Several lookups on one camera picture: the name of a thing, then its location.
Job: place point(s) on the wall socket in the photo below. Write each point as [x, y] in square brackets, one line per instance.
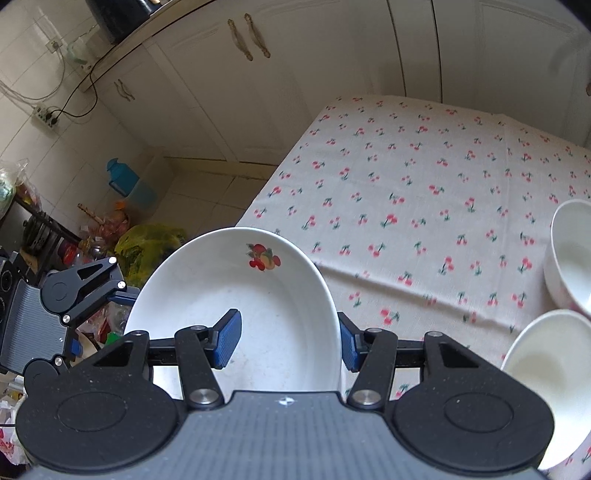
[55, 46]

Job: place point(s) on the oval white plate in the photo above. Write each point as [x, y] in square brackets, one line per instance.
[277, 314]

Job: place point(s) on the cherry print tablecloth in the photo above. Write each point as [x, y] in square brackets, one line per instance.
[415, 184]

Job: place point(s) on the clear glass jar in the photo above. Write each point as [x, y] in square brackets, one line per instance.
[78, 50]

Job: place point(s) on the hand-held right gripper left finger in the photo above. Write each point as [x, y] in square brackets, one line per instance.
[228, 339]

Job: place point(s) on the kitchen countertop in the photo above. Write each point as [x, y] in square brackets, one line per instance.
[99, 69]

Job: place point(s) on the teal lid plastic jug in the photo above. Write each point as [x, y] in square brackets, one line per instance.
[127, 182]

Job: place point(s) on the yellow green plastic bag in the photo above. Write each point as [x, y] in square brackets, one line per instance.
[152, 244]

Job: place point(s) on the red white plastic bag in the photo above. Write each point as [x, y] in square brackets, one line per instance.
[11, 438]

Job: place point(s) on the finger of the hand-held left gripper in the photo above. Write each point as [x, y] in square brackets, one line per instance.
[122, 295]
[73, 350]

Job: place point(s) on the white pink floral bowl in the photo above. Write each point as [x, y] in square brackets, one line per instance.
[554, 364]
[572, 258]

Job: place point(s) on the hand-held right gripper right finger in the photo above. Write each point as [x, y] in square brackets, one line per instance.
[346, 341]

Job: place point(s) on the white power strip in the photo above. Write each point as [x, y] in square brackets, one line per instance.
[46, 116]

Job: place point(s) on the black air fryer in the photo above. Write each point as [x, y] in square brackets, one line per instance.
[120, 18]

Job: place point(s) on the dark metal rack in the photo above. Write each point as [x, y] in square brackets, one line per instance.
[41, 230]

